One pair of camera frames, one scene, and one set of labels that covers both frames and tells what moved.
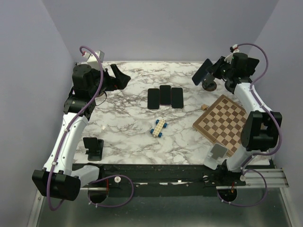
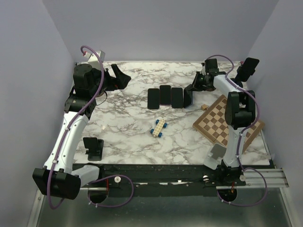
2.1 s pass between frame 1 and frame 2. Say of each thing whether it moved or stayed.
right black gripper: moved
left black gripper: stayed
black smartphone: stayed
